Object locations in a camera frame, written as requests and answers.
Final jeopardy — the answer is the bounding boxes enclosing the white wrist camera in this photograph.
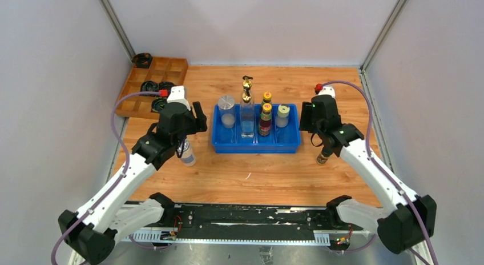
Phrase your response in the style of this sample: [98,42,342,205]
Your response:
[159,86,191,111]
[314,83,336,99]

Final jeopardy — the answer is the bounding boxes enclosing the red label sauce bottle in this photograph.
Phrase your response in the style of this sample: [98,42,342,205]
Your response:
[261,91,272,106]

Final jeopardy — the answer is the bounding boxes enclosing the dark coiled roll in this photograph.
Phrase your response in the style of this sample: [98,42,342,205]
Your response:
[151,97,167,113]
[158,81,175,91]
[140,81,158,92]

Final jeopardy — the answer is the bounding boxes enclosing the clear glass oil bottle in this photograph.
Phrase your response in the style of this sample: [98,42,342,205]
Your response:
[239,89,255,138]

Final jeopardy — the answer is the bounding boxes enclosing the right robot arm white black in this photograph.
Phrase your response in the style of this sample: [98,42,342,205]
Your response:
[300,94,437,254]

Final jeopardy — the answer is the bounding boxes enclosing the dark coiled roll upper left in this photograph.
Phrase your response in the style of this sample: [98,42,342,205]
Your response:
[140,81,158,92]

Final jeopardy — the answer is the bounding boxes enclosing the white bead jar blue label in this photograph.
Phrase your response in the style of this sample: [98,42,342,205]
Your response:
[177,139,196,167]

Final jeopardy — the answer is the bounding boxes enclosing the small black pepper shaker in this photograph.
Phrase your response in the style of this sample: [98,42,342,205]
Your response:
[316,149,332,165]

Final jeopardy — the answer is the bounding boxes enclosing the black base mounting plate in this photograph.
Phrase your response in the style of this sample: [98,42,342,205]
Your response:
[149,203,362,243]

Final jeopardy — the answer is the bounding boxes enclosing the wooden compartment tray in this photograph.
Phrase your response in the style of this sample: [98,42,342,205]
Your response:
[116,53,188,119]

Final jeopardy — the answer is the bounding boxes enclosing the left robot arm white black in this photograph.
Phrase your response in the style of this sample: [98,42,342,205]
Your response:
[51,101,207,264]

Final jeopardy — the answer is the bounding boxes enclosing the green label sauce bottle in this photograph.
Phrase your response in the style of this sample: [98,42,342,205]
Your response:
[258,103,272,136]

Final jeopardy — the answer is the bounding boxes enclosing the glass bottle with brown sauce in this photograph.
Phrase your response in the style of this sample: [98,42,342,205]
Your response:
[243,75,253,96]

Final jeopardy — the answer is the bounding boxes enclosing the blue plastic divided bin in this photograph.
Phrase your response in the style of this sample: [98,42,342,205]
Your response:
[211,103,301,154]

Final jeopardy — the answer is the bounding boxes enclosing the jar with silver lid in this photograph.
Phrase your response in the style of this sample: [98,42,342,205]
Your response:
[217,95,236,129]

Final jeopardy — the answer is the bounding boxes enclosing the aluminium frame rail front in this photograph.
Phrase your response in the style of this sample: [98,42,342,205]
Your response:
[68,202,426,265]

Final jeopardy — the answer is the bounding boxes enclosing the jar with pale yellow lid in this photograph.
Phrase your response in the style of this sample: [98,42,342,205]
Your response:
[275,104,291,128]

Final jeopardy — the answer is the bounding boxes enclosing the dark coiled roll lower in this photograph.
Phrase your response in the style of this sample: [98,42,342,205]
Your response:
[151,97,167,113]

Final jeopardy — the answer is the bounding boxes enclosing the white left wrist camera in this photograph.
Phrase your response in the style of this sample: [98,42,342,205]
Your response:
[159,86,191,111]

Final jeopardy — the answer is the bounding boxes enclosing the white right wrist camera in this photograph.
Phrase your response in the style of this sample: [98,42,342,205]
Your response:
[314,83,336,99]

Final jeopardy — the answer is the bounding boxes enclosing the dark coiled roll upper right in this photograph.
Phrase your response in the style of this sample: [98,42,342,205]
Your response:
[158,81,175,91]

